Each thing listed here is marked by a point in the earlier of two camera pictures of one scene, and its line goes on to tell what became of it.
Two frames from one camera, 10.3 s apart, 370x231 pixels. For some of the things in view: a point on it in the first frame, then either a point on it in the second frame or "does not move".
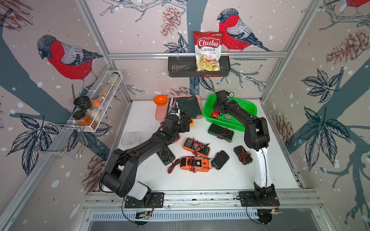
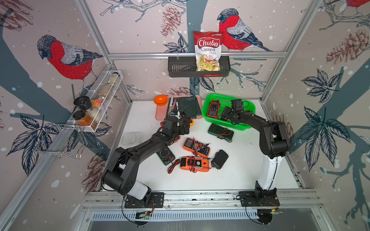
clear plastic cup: (128, 139) does not move
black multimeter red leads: (244, 157) -> (226, 114)
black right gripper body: (216, 105) -> (232, 113)
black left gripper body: (180, 128) does not move
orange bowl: (160, 100) does not move
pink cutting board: (161, 111) does not move
